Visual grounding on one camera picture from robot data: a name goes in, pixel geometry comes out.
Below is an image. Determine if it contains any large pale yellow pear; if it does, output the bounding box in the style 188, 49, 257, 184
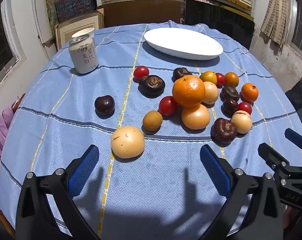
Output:
111, 126, 145, 159

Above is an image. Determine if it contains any dark wrinkled fruit front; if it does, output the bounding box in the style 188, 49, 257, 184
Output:
212, 118, 237, 144

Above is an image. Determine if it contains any white oval plate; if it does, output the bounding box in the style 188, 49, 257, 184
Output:
144, 28, 223, 61

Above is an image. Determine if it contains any pale round fruit behind orange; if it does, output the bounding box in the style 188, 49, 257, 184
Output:
202, 81, 219, 105

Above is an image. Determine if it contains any large orange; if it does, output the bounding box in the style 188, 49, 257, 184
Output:
172, 75, 205, 108

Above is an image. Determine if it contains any small red tomato top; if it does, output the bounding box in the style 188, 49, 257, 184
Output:
215, 73, 225, 88

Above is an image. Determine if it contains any blue checked tablecloth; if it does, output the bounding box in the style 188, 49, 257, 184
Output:
0, 24, 302, 239

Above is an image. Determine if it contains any red tomato middle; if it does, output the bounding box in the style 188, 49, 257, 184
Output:
159, 96, 178, 116

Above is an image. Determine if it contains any orange tomato top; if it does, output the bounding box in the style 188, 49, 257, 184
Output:
225, 72, 239, 88

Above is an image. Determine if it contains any small brown round fruit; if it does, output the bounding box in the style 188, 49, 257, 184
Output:
142, 111, 163, 132

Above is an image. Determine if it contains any small red tomato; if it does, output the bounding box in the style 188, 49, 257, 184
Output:
215, 73, 225, 88
239, 102, 252, 115

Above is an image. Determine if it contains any dark wrinkled double fruit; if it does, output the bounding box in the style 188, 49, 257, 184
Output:
139, 75, 165, 97

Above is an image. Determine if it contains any brown wooden board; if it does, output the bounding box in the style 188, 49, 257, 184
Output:
103, 0, 181, 27

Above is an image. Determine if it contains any black panel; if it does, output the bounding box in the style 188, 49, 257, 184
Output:
184, 0, 255, 49

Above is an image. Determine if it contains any dark wrinkled fruit right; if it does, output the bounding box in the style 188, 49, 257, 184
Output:
220, 86, 240, 101

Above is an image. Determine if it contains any white paper cup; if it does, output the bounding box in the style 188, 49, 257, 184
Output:
71, 27, 95, 38

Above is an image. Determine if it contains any red cherry tomato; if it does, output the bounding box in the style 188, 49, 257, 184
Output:
133, 66, 149, 80

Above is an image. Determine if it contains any yellow orange tomato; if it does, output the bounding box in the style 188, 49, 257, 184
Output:
199, 71, 217, 85

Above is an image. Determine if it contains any small mandarin orange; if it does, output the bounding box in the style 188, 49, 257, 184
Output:
241, 83, 259, 103

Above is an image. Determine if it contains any white drink can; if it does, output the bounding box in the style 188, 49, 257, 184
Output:
68, 34, 98, 74

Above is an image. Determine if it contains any dark purple plum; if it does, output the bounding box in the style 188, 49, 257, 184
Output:
95, 95, 115, 115

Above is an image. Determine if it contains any framed picture in carton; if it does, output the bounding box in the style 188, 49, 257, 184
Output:
55, 9, 104, 50

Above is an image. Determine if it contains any wooden chair back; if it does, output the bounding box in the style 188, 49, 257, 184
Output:
12, 93, 26, 113

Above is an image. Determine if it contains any small red tomato right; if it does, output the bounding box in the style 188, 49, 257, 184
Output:
239, 102, 252, 115

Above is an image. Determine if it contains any dark plum right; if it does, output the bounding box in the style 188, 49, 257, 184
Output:
222, 98, 239, 118

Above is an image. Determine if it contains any beige hanging cloth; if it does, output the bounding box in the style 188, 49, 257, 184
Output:
261, 0, 290, 49

